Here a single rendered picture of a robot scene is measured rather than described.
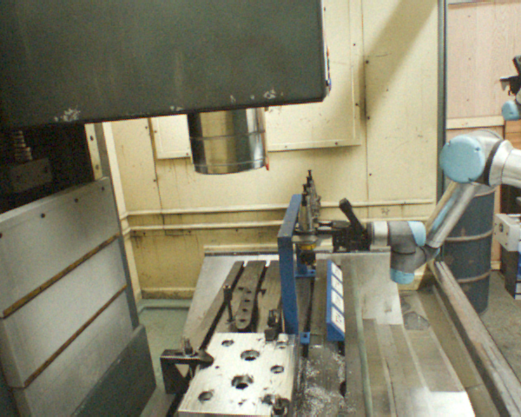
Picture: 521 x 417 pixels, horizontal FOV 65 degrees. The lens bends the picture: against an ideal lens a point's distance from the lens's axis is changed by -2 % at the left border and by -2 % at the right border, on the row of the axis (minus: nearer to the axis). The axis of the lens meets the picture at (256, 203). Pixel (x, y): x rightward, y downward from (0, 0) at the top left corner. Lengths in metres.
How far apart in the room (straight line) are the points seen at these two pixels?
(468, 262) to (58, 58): 2.68
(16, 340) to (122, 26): 0.65
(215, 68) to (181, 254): 1.50
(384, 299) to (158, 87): 1.34
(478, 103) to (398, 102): 1.82
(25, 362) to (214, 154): 0.58
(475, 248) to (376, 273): 1.23
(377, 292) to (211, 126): 1.24
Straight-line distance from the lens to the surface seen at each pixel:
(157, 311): 2.23
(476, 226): 2.96
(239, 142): 0.79
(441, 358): 1.54
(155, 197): 2.08
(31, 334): 1.02
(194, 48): 0.75
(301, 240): 1.11
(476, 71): 3.62
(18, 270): 0.97
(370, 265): 1.93
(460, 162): 1.11
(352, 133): 1.84
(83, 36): 0.83
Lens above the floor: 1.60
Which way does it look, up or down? 15 degrees down
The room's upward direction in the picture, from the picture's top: 5 degrees counter-clockwise
